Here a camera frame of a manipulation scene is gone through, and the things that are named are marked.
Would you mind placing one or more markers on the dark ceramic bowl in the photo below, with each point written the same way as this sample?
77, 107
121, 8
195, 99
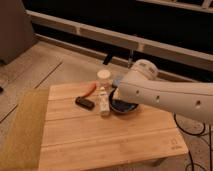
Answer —
119, 106

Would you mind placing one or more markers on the white plastic bottle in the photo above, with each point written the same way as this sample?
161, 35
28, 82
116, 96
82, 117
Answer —
103, 102

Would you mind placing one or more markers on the black rectangular block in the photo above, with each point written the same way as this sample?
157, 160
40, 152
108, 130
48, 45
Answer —
85, 103

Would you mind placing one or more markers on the clear jar white lid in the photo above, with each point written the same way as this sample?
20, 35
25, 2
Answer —
104, 78

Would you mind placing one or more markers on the black table leg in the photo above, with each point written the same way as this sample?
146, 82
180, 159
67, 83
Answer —
107, 59

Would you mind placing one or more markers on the wooden table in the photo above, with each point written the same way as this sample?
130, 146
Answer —
75, 139

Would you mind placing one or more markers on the yellow-green cloth mat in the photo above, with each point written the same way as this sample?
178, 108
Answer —
21, 150

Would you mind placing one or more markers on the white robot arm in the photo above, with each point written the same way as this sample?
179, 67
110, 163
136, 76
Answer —
192, 100

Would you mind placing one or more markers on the grey cabinet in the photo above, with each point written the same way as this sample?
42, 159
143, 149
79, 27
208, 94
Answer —
16, 31

